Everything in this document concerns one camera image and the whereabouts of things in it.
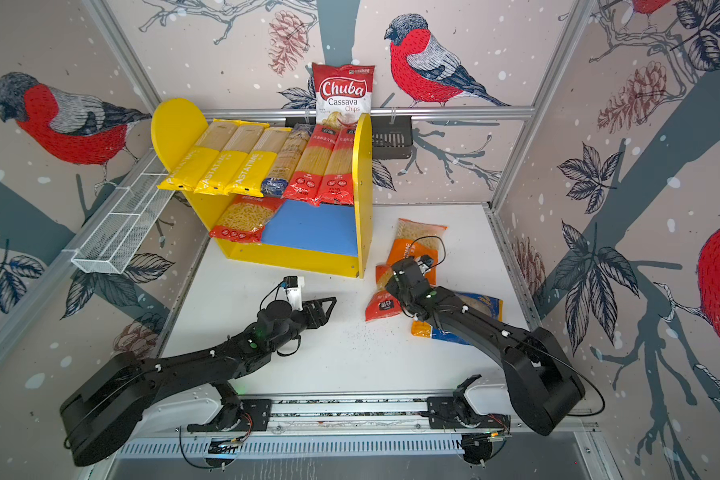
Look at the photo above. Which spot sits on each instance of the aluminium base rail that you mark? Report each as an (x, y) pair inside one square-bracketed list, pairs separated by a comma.
[(307, 426)]

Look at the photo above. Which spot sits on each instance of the blue spaghetti bag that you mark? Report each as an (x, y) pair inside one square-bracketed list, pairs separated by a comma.
[(279, 175)]

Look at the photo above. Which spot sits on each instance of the blue orange pasta bag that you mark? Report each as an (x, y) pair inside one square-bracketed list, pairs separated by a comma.
[(490, 306)]

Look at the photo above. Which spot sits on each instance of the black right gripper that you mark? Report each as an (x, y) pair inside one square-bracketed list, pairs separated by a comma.
[(390, 284)]

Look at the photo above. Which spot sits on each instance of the red macaroni bag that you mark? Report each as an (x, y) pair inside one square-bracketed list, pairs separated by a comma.
[(245, 219)]

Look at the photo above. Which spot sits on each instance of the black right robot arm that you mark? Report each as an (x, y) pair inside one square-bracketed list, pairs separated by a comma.
[(542, 386)]

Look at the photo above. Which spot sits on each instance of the yellow Pastatime spaghetti bag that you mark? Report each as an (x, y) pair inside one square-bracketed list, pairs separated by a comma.
[(252, 172), (230, 158), (200, 157)]

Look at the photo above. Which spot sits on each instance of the white wire basket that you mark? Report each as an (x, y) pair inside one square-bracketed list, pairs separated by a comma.
[(116, 238)]

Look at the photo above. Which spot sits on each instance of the red spaghetti bag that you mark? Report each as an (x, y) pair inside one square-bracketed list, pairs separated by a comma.
[(305, 183), (337, 182)]

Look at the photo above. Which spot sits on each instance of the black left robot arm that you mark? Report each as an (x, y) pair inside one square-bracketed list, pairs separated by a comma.
[(100, 416)]

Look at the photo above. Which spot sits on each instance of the orange macaroni bag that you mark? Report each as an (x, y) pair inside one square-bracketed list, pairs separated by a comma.
[(413, 239)]

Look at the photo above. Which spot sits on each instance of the red short pasta bag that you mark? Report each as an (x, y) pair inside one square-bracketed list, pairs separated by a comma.
[(382, 304)]

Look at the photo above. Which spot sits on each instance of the black wall basket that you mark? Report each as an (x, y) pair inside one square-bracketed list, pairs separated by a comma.
[(392, 139)]

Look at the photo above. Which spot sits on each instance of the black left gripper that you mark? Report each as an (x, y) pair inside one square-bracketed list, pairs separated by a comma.
[(322, 318)]

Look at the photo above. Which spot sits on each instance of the yellow pink blue shelf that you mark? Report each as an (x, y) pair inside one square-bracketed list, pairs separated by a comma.
[(328, 239)]

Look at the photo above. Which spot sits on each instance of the Chuba cassava chips bag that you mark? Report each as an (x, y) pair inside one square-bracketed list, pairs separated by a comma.
[(342, 94)]

